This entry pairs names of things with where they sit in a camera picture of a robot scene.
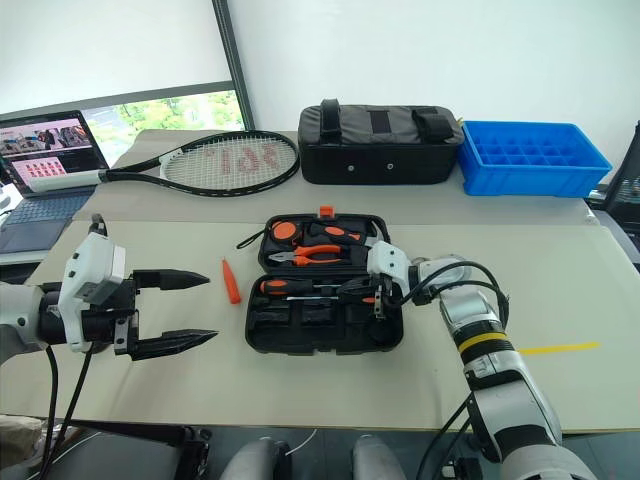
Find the orange black tape measure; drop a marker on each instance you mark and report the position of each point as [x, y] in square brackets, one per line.
[285, 231]

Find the black plastic tool case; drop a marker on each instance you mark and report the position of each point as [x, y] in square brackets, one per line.
[320, 325]

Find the open laptop computer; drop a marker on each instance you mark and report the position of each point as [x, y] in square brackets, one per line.
[45, 150]

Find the blue plastic divided crate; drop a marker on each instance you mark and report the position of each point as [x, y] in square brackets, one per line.
[530, 165]

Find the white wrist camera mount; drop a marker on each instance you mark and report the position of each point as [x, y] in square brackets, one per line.
[387, 257]
[82, 260]

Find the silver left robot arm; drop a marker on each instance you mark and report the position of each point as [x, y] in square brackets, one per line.
[20, 305]

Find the black equipment under table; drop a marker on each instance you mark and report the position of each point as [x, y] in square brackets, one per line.
[140, 452]

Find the black fabric bag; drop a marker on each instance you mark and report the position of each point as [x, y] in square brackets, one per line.
[380, 145]

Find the short orange black screwdriver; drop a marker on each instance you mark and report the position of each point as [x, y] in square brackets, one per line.
[332, 233]

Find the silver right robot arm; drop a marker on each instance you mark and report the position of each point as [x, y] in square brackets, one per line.
[520, 390]

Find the brown crumpled object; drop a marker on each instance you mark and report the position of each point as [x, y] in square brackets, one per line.
[17, 437]

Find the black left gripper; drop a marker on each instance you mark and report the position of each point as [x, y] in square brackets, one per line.
[102, 325]

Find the thin orange black screwdriver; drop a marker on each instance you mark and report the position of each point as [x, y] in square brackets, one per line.
[320, 298]

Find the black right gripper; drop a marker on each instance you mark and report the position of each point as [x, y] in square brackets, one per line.
[381, 296]

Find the large orange black screwdriver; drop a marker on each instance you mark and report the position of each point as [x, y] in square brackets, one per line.
[282, 286]

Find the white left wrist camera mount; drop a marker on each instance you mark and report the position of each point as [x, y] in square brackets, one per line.
[82, 260]

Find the yellow tape strip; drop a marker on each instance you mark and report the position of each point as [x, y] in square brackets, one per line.
[560, 348]

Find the dark rounded grey shape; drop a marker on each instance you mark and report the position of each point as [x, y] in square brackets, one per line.
[255, 460]
[377, 457]

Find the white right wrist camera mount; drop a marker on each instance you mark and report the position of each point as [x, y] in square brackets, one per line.
[387, 257]

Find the small orange pointed tool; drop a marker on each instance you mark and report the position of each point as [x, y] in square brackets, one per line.
[231, 282]

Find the black tennis racket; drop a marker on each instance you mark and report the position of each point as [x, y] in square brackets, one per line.
[230, 160]

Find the dark window frame post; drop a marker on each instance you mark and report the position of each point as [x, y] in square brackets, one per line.
[235, 65]

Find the black mesh chair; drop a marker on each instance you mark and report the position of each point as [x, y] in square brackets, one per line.
[625, 200]

